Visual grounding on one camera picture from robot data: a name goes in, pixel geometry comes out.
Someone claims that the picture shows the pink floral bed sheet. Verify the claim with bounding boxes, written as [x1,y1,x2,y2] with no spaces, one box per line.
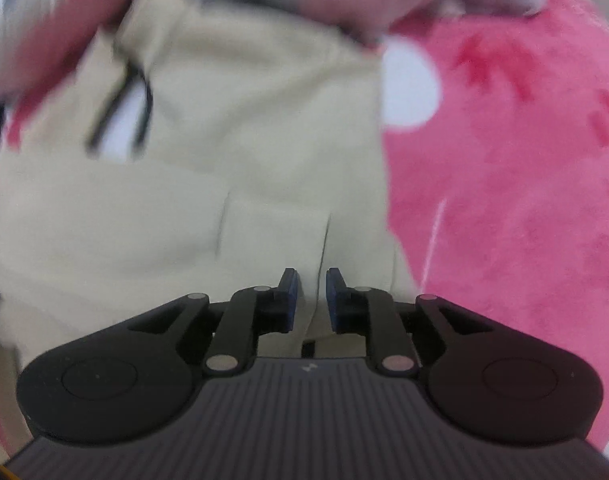
[0,0,609,461]

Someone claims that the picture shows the beige jacket with black trim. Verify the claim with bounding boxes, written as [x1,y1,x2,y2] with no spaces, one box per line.
[0,0,420,361]

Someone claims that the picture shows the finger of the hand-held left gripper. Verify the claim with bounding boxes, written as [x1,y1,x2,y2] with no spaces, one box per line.
[127,266,301,377]
[325,266,496,377]

